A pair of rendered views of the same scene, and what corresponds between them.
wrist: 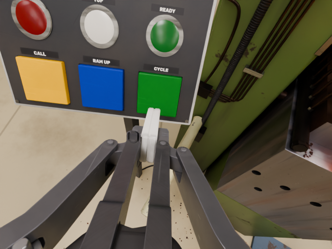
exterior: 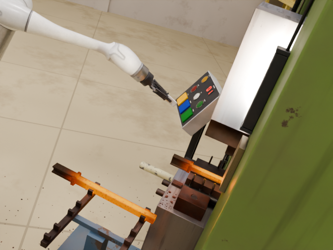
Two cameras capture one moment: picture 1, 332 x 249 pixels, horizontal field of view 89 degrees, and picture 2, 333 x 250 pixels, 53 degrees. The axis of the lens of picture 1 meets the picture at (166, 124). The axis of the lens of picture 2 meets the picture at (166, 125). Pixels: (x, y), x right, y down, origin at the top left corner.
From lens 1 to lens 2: 171 cm
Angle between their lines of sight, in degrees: 61
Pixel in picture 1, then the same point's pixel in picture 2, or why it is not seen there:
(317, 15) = not seen: hidden behind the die
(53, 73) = (184, 98)
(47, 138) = (174, 170)
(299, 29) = not seen: hidden behind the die
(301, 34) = not seen: hidden behind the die
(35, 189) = (136, 169)
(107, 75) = (187, 104)
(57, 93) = (180, 101)
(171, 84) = (190, 113)
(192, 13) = (205, 103)
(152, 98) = (185, 114)
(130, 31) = (198, 99)
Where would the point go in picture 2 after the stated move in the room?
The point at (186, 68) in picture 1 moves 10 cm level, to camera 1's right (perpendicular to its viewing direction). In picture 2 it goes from (195, 113) to (196, 122)
